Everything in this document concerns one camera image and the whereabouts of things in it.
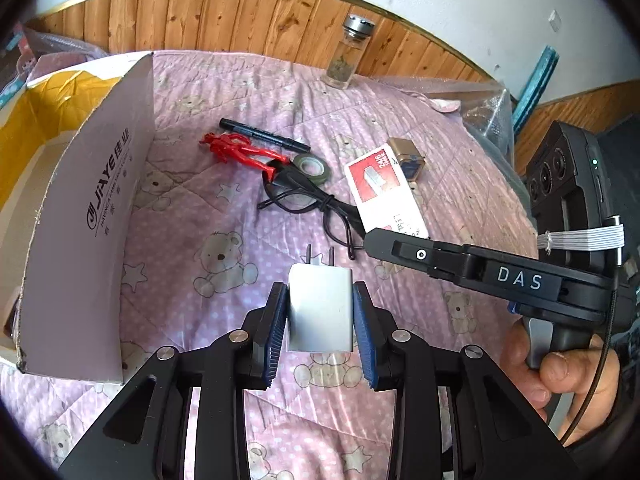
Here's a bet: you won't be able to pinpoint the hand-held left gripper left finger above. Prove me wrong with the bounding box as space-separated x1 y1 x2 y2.
57 282 291 480

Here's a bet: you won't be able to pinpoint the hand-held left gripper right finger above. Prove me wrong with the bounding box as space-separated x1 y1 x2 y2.
351 282 583 480

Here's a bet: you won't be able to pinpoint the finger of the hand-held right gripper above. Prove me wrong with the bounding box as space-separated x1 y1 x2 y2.
364 227 615 322

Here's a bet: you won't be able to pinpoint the white charger plug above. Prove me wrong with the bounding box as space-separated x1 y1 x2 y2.
286 245 357 353

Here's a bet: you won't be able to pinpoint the red and white staple box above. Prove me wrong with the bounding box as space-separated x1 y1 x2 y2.
343 143 431 241

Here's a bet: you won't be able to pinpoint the small gold box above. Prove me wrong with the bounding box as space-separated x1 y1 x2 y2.
387 137 427 181

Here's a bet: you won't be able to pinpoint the black eyeglasses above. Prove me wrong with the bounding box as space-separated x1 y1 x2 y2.
257 160 368 261

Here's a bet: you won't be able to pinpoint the green tape roll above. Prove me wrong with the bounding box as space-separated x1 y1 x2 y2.
291 154 328 179

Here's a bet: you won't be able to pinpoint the red toy figure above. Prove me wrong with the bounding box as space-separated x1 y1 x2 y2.
200 131 291 183

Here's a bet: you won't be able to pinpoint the black marker pen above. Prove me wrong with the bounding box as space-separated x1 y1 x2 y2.
219 118 312 153

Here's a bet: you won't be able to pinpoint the cardboard box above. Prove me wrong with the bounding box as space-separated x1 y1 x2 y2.
0 51 156 386

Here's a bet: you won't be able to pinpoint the person's right hand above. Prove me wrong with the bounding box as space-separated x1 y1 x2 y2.
502 320 621 416

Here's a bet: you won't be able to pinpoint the teal plastic strip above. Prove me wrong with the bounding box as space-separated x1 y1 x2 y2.
511 45 560 133

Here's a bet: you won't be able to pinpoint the clear bubble wrap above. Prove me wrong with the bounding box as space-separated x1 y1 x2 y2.
25 27 111 61
460 77 521 161

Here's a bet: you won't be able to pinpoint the pink bear printed blanket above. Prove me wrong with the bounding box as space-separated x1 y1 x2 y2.
0 50 546 480

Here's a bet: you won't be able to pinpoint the glass jar with metal lid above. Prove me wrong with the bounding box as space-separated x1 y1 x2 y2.
322 14 377 92

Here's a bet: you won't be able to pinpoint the colourful toy package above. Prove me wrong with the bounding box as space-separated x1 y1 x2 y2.
0 22 41 106

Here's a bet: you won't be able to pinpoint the white ribbon cable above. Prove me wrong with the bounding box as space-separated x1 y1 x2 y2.
537 225 626 253

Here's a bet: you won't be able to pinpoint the thin black cable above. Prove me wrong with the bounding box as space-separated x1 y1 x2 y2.
560 260 631 446

